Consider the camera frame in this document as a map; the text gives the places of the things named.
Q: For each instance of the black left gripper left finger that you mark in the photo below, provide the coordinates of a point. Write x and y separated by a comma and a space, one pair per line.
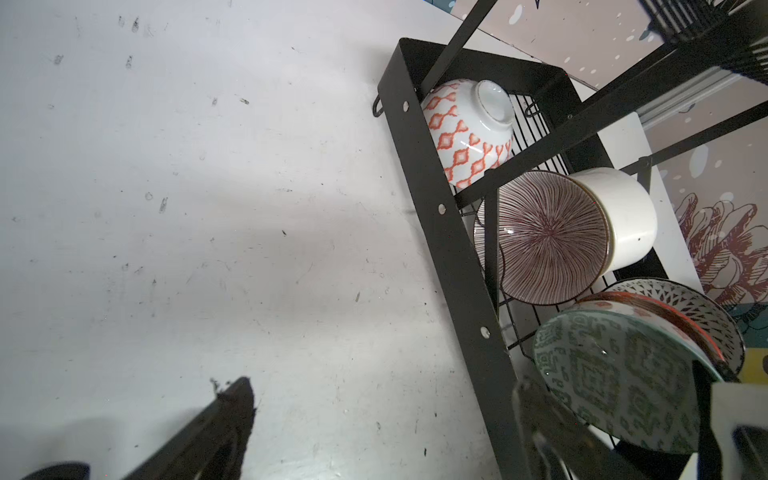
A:
212, 445

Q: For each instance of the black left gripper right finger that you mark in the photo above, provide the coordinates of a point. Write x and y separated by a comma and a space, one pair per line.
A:
557, 445

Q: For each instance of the green geometric pattern bowl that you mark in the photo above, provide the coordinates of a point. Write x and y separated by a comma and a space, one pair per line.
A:
624, 370

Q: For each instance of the white maroon sunburst bowl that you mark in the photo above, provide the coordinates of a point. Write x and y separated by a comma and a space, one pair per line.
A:
712, 318

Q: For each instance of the pink ribbed bowl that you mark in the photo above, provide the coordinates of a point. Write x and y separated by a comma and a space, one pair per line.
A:
554, 239

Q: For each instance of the white ceramic bowl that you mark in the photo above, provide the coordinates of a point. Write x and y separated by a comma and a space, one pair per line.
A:
629, 210

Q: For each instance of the white red patterned bowl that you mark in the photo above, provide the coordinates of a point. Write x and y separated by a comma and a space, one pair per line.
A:
471, 124

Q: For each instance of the yellow cup holder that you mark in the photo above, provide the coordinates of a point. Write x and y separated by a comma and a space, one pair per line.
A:
754, 370

